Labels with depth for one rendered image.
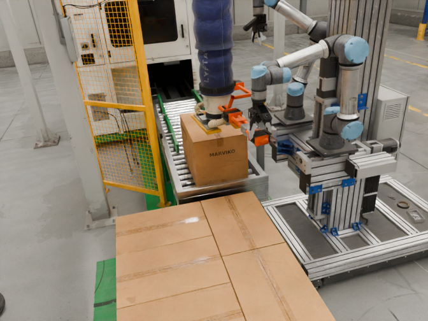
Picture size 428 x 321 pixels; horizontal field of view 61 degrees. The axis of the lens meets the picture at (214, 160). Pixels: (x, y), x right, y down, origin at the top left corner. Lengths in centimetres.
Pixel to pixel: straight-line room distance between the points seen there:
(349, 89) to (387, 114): 61
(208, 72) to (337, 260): 150
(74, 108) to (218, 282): 180
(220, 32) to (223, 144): 83
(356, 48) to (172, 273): 149
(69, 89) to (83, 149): 51
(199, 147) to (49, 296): 153
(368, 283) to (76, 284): 212
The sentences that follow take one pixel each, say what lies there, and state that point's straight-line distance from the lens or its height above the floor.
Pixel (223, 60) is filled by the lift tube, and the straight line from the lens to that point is 222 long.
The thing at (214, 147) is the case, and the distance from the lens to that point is 260.
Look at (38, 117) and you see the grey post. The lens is 545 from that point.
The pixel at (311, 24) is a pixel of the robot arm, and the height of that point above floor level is 166.
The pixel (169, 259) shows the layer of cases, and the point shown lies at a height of 54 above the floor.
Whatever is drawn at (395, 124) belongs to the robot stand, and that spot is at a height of 105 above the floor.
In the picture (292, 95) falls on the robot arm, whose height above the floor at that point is 121.
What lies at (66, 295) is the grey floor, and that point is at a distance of 299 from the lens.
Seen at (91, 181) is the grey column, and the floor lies 44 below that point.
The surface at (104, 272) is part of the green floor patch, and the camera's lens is 305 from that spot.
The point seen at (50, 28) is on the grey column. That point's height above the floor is 171.
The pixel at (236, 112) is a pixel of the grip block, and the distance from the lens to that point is 213.
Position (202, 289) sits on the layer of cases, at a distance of 201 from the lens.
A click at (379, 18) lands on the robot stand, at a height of 171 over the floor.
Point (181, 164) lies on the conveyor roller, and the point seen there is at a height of 53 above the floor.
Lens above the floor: 202
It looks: 28 degrees down
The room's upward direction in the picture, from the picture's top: 4 degrees counter-clockwise
